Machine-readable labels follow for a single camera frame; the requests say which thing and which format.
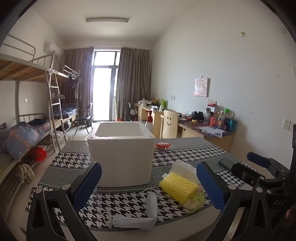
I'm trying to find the metal bunk bed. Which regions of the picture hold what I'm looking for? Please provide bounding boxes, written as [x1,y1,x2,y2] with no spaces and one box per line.
[0,35,68,209]
[50,65,81,133]

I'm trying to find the houndstooth tablecloth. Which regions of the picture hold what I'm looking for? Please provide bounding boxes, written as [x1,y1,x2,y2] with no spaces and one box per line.
[27,137,257,229]

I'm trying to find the glass balcony door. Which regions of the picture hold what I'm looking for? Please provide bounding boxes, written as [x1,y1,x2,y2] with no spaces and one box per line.
[92,47,122,122]

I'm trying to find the ceiling light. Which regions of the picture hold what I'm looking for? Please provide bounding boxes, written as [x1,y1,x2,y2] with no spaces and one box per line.
[85,17,129,23]

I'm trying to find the metal bed ladder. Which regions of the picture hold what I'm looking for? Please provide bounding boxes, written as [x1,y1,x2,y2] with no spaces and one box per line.
[46,50,68,146]

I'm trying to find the brown curtain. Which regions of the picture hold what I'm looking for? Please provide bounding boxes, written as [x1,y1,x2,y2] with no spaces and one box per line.
[62,47,94,121]
[116,47,151,121]

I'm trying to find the purple patterned cloth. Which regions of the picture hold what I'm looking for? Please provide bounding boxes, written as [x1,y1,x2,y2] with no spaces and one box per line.
[0,123,8,154]

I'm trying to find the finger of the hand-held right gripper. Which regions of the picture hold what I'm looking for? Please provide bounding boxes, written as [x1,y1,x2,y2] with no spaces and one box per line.
[246,152,292,172]
[232,162,267,186]

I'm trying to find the hanging dark clothes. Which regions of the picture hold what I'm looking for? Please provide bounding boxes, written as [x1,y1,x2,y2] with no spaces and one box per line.
[69,72,83,89]

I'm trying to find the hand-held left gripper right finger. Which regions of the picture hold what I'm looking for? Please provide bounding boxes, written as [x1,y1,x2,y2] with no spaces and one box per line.
[196,161,273,241]

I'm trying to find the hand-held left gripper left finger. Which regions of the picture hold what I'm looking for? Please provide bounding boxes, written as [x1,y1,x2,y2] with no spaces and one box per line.
[26,161,102,241]

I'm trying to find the blue orange quilt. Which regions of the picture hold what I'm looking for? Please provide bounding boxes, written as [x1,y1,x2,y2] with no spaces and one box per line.
[5,122,51,160]

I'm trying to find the black smartphone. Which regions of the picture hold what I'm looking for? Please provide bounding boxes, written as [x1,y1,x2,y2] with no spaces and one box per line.
[218,158,240,172]

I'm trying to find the wooden chair with smiley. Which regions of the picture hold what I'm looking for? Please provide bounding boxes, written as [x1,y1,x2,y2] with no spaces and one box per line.
[160,110,179,139]

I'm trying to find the row of toiletry bottles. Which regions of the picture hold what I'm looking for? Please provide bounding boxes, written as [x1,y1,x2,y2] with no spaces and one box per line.
[205,104,237,133]

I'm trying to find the floral green plastic bag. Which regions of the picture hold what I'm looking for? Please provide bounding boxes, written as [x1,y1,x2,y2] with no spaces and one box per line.
[162,173,206,214]

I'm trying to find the person's right hand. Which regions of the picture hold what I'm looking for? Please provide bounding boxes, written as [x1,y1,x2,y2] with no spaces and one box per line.
[285,207,296,220]

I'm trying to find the white foam box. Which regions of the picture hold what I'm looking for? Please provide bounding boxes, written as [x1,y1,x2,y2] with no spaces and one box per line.
[87,121,155,188]

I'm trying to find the red snack packet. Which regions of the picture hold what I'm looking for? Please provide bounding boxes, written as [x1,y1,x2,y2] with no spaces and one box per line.
[155,142,173,151]

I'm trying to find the red plastic bag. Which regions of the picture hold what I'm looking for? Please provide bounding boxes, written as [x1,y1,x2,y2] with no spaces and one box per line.
[30,146,48,162]

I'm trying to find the cartoon wall picture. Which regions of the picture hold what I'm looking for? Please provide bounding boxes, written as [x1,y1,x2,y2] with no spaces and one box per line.
[194,77,210,97]

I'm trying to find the beige cloth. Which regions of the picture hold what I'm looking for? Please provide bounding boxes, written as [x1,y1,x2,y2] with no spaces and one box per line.
[16,163,35,184]

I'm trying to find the blue plaid bedding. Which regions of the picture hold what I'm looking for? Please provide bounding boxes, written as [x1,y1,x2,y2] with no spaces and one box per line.
[60,103,79,118]

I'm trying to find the black folding chair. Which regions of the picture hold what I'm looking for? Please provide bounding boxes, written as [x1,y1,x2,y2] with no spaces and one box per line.
[74,103,93,135]

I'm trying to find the black trolley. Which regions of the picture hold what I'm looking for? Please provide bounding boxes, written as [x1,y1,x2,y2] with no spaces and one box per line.
[125,103,137,121]

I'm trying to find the white spray bottle red pump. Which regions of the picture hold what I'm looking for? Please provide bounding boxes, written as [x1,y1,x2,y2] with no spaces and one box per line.
[145,110,154,133]

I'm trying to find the printed papers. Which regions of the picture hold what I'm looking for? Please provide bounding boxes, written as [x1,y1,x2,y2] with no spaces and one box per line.
[198,126,225,139]

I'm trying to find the white air conditioner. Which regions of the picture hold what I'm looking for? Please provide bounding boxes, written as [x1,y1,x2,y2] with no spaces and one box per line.
[44,42,62,55]

